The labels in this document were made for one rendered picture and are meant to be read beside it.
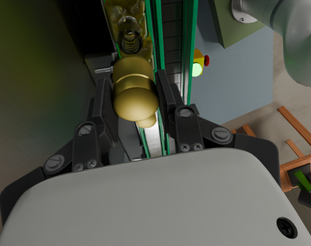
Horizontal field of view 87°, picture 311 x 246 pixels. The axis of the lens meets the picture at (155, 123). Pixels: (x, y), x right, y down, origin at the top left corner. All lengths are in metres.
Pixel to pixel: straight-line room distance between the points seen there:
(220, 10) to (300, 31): 0.30
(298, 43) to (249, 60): 0.50
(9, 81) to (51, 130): 0.07
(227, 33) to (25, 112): 0.77
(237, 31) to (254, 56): 0.25
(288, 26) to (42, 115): 0.59
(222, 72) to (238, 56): 0.11
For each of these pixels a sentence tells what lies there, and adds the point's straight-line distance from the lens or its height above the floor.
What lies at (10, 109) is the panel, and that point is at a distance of 0.20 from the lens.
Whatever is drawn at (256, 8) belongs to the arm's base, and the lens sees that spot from 0.73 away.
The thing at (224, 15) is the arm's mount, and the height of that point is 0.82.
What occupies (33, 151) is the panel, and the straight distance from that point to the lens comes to 0.21.
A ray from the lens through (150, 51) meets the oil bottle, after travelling 0.28.
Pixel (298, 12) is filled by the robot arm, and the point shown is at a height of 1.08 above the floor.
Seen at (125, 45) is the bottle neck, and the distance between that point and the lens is 0.23.
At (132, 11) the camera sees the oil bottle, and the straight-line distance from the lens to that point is 0.26.
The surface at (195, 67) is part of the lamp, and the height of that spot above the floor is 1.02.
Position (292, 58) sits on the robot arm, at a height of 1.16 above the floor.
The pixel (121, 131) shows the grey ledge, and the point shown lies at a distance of 0.72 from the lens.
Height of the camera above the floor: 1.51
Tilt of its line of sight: 41 degrees down
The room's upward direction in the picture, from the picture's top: 169 degrees clockwise
